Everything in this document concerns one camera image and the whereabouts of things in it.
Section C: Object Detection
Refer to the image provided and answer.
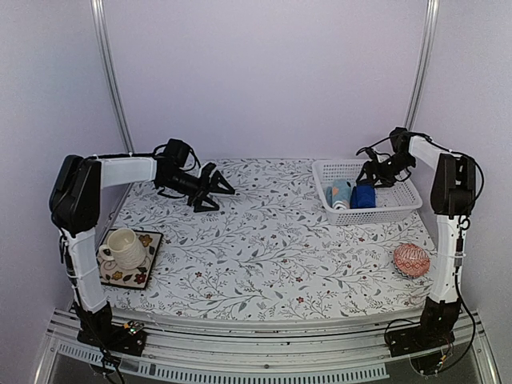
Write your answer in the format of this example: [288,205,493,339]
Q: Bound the dark blue towel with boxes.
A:
[350,185,377,209]

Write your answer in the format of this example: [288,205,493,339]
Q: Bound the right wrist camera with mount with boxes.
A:
[364,147,380,163]

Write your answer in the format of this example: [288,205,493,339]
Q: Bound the front aluminium rail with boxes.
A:
[34,309,504,383]

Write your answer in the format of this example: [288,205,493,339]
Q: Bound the right aluminium frame post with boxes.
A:
[404,0,440,131]

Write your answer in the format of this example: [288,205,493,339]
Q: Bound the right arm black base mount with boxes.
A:
[384,298,461,357]

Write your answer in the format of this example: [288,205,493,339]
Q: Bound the aluminium frame post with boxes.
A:
[404,0,440,131]
[90,0,134,152]

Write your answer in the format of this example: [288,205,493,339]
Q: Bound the floral patterned tablecloth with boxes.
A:
[104,159,438,321]

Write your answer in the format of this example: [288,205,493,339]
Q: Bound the light blue orange dotted towel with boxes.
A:
[326,178,354,210]

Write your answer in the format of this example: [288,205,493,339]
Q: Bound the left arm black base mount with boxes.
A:
[77,310,147,357]

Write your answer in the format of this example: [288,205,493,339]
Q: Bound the red white patterned bowl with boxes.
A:
[393,243,430,278]

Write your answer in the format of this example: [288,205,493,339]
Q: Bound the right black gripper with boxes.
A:
[357,152,416,187]

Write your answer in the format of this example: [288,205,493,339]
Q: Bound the left aluminium frame post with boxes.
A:
[90,0,134,152]

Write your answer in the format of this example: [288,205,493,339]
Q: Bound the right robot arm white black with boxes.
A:
[356,127,484,349]

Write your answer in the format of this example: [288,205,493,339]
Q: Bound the white plastic perforated basket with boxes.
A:
[312,159,422,226]

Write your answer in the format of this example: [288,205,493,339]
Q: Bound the floral square coaster tile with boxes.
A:
[97,228,163,290]

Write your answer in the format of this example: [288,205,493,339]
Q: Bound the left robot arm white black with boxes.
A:
[49,139,235,314]

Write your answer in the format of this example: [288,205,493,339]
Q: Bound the cream ribbed mug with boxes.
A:
[98,228,146,270]

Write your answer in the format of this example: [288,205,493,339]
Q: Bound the left black braided cable loop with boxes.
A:
[151,142,201,173]

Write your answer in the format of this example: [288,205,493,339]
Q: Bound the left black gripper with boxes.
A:
[160,169,235,212]

